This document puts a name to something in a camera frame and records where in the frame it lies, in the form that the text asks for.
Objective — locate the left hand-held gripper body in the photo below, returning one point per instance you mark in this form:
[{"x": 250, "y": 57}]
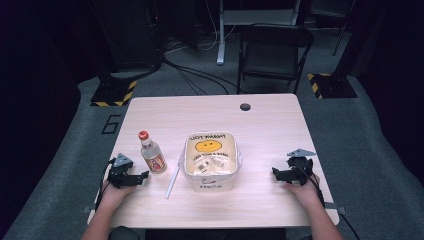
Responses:
[{"x": 119, "y": 173}]

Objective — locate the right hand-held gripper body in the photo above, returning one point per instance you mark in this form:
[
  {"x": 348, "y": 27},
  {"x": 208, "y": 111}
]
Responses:
[{"x": 300, "y": 166}]

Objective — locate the clear bottle with red cap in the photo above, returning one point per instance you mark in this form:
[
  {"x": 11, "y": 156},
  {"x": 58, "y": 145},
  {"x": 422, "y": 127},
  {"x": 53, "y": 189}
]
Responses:
[{"x": 152, "y": 156}]

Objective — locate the white straw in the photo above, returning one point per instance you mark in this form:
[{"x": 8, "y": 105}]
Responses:
[{"x": 172, "y": 182}]

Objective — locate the white bin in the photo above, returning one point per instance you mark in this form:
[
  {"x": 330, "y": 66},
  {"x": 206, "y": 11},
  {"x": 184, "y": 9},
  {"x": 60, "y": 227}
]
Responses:
[{"x": 210, "y": 185}]

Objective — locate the smiley print plastic bag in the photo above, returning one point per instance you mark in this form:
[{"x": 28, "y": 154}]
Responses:
[{"x": 208, "y": 146}]

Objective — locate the person's left hand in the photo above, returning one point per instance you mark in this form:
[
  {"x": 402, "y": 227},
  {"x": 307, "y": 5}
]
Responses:
[{"x": 115, "y": 196}]

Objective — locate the person's right hand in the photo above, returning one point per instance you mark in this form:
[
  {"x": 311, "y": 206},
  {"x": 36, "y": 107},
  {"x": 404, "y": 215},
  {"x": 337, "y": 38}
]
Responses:
[{"x": 305, "y": 194}]

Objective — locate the person's left leg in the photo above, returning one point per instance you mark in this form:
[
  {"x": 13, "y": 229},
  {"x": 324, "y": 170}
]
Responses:
[{"x": 124, "y": 234}]

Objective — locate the black table grommet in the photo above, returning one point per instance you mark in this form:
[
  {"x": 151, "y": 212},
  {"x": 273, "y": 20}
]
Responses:
[{"x": 245, "y": 107}]

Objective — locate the black stand base hazard tape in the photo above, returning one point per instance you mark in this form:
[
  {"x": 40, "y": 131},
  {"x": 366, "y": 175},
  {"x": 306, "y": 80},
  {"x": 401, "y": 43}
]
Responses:
[
  {"x": 333, "y": 86},
  {"x": 111, "y": 95}
]

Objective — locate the black folding chair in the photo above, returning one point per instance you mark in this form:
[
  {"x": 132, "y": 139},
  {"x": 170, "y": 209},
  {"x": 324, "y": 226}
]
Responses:
[{"x": 273, "y": 50}]

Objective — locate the dark equipment rack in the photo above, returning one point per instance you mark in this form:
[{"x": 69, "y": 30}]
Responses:
[{"x": 133, "y": 33}]

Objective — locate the grey table bracket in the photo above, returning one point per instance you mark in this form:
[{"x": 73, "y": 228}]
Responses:
[
  {"x": 338, "y": 210},
  {"x": 88, "y": 209}
]

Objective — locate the white desk frame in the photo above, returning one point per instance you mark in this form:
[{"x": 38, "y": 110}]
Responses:
[{"x": 221, "y": 33}]

